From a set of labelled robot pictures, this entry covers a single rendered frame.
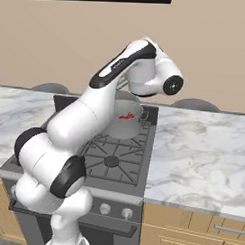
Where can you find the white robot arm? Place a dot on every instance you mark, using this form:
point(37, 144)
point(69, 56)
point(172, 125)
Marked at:
point(77, 123)

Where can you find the silver cooking pot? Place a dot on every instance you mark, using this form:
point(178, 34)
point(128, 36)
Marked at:
point(127, 126)

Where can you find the black gas hob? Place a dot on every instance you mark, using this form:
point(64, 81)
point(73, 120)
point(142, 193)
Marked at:
point(123, 161)

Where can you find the dark grey stool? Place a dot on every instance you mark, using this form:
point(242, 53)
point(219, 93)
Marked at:
point(195, 105)
point(50, 88)

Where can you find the white stove knob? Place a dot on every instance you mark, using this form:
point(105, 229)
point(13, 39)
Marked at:
point(104, 209)
point(127, 213)

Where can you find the grey oven door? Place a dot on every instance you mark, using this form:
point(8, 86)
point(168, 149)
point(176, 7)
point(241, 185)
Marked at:
point(100, 239)

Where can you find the wooden drawer front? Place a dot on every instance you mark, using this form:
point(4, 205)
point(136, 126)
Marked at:
point(197, 220)

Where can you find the wooden cupboard door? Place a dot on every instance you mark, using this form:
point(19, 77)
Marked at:
point(4, 210)
point(177, 241)

